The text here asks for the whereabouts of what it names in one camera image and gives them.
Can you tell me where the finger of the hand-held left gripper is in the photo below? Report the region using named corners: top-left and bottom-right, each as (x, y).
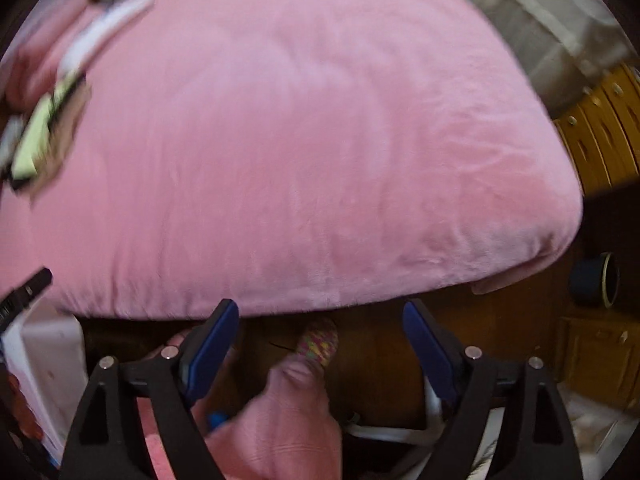
top-left (16, 267), bottom-right (54, 307)

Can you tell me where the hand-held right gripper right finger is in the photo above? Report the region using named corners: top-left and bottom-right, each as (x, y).
top-left (402, 298), bottom-right (585, 480)

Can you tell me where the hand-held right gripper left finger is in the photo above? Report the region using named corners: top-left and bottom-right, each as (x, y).
top-left (59, 298), bottom-right (240, 480)

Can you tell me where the green and black hooded jacket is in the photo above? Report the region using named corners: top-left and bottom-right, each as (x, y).
top-left (0, 72), bottom-right (93, 201)

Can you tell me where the person's left hand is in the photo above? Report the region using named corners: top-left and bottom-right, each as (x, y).
top-left (8, 374), bottom-right (44, 442)

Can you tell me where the white storage box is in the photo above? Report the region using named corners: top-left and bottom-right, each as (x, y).
top-left (2, 315), bottom-right (86, 456)

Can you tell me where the person's right colourful slipper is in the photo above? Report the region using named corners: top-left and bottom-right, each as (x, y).
top-left (295, 317), bottom-right (340, 367)

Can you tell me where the low wooden cabinet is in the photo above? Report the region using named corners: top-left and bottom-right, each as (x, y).
top-left (555, 312), bottom-right (640, 411)

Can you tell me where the dark blue round bin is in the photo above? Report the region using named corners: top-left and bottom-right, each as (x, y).
top-left (570, 252), bottom-right (621, 309)

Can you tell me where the pink folded quilt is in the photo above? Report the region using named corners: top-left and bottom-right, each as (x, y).
top-left (5, 5), bottom-right (96, 111)

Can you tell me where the pink plush bed blanket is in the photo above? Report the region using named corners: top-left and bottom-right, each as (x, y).
top-left (0, 0), bottom-right (585, 321)

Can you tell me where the white printed pillow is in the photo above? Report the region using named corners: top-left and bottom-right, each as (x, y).
top-left (57, 0), bottom-right (156, 78)

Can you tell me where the wooden drawer cabinet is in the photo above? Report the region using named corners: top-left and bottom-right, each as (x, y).
top-left (552, 62), bottom-right (640, 196)

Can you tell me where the cream lace-covered furniture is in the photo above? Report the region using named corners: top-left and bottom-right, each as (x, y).
top-left (430, 0), bottom-right (636, 116)

